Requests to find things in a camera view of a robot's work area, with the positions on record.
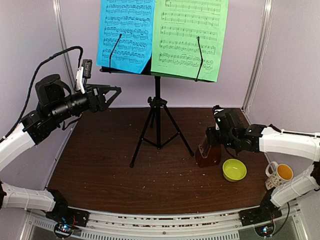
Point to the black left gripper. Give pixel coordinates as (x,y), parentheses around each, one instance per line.
(101,89)

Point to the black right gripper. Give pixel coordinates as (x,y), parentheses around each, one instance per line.
(211,138)

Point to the wooden metronome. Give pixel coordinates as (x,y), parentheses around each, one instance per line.
(207,155)

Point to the black music stand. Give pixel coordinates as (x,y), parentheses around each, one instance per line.
(157,104)

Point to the blue sheet music page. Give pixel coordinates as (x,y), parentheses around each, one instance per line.
(125,34)

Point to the green sheet music page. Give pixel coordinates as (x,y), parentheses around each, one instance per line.
(188,38)

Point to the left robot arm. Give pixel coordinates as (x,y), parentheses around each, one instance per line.
(53,109)

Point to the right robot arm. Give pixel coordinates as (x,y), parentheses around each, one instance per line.
(230,132)

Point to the lime green bowl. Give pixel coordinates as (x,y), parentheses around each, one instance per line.
(234,170)

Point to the white patterned mug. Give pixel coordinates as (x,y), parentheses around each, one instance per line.
(277,174)

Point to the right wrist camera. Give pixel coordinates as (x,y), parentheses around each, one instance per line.
(218,112)

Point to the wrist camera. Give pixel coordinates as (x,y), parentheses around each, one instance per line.
(83,73)
(218,112)

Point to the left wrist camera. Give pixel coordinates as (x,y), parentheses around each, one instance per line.
(83,73)

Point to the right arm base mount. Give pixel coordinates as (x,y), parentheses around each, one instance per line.
(262,217)

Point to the front aluminium rail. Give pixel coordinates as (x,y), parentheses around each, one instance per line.
(219,225)

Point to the left aluminium frame post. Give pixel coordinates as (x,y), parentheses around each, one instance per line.
(61,32)

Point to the aluminium frame post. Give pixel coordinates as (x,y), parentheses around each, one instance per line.
(260,51)
(61,32)

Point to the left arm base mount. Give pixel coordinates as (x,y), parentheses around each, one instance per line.
(67,219)

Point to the right aluminium frame post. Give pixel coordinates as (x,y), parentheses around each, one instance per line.
(260,51)

